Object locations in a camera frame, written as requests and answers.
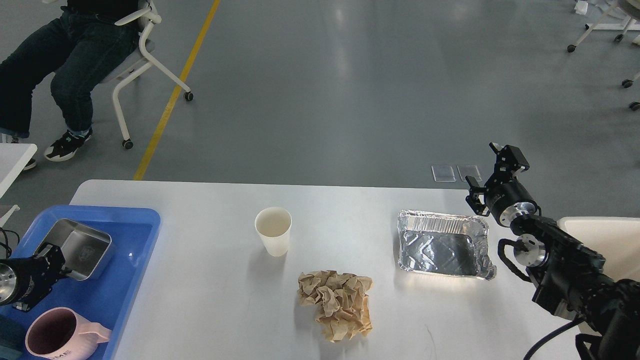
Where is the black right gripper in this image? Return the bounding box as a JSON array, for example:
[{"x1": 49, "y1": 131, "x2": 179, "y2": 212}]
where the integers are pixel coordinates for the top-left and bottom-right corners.
[{"x1": 465, "y1": 142, "x2": 538, "y2": 228}]

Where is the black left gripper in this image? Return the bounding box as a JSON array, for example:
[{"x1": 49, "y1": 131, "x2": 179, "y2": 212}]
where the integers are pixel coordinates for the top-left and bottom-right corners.
[{"x1": 0, "y1": 243, "x2": 73, "y2": 313}]

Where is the square steel container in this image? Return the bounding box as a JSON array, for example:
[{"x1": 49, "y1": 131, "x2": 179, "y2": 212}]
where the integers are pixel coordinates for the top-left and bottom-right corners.
[{"x1": 34, "y1": 218, "x2": 116, "y2": 281}]

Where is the pink mug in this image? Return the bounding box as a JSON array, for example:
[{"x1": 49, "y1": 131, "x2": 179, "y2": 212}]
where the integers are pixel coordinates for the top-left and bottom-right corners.
[{"x1": 24, "y1": 307, "x2": 112, "y2": 360}]

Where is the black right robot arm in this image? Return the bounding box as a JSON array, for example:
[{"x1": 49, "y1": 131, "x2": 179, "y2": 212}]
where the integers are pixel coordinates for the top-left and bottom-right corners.
[{"x1": 465, "y1": 142, "x2": 640, "y2": 360}]

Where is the clear floor plate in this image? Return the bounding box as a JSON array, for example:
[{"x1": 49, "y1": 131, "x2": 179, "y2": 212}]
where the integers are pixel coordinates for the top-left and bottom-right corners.
[
  {"x1": 430, "y1": 164, "x2": 457, "y2": 183},
  {"x1": 456, "y1": 164, "x2": 483, "y2": 182}
]

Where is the blue plastic tray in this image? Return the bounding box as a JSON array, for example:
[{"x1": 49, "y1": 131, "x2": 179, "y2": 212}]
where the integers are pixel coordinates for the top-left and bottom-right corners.
[{"x1": 1, "y1": 205, "x2": 162, "y2": 360}]

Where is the aluminium foil tray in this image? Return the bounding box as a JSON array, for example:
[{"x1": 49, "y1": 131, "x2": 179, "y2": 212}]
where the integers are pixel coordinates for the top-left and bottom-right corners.
[{"x1": 397, "y1": 209, "x2": 497, "y2": 281}]

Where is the white plastic bin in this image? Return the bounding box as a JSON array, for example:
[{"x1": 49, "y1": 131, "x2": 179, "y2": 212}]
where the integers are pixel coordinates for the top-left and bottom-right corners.
[{"x1": 556, "y1": 216, "x2": 640, "y2": 281}]

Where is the black chair caster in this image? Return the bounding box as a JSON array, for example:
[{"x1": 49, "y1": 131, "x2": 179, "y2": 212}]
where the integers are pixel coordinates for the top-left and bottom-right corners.
[{"x1": 621, "y1": 70, "x2": 640, "y2": 112}]

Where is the crumpled brown paper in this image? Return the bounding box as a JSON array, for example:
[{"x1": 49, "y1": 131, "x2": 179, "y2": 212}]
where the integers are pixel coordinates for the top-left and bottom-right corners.
[{"x1": 297, "y1": 269, "x2": 374, "y2": 343}]

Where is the white paper cup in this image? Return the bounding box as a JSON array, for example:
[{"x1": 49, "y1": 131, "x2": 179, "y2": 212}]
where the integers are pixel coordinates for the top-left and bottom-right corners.
[{"x1": 254, "y1": 207, "x2": 292, "y2": 257}]

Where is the white office chair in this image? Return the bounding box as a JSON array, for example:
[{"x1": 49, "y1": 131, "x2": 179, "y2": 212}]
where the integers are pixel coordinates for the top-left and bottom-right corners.
[{"x1": 101, "y1": 0, "x2": 194, "y2": 150}]

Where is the seated person in black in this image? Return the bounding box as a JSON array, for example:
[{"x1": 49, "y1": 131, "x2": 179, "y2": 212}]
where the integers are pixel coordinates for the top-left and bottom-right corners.
[{"x1": 0, "y1": 0, "x2": 139, "y2": 162}]

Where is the black cable bundle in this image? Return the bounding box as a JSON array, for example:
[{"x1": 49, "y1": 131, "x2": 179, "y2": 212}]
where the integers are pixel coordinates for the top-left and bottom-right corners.
[{"x1": 0, "y1": 227, "x2": 21, "y2": 261}]

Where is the white rolling frame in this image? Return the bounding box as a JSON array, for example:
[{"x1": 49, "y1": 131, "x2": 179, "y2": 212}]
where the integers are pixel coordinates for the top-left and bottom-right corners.
[{"x1": 566, "y1": 0, "x2": 640, "y2": 53}]

